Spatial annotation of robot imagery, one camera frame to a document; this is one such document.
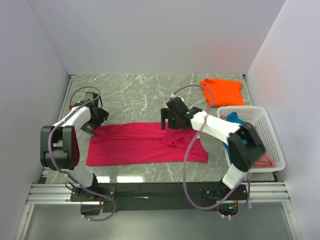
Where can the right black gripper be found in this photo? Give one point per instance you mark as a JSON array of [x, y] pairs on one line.
[[169, 119]]

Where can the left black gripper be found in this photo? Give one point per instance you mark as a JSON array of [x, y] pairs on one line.
[[90, 124]]

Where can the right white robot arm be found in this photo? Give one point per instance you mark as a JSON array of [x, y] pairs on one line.
[[244, 144]]

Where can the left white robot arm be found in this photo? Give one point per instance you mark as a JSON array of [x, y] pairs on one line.
[[59, 149]]

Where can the orange folded t shirt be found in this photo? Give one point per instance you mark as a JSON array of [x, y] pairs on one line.
[[225, 92]]

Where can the teal t shirt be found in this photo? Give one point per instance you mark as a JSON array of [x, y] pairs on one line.
[[233, 118]]

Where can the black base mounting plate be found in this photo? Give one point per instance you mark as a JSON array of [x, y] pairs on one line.
[[145, 196]]

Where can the white plastic laundry basket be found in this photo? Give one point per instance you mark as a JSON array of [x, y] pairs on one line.
[[259, 118]]

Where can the salmon pink t shirt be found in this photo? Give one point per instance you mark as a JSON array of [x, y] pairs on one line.
[[264, 162]]

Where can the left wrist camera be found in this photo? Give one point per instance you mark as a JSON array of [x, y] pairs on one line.
[[75, 105]]

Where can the aluminium rail frame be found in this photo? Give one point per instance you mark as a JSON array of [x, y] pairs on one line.
[[50, 215]]

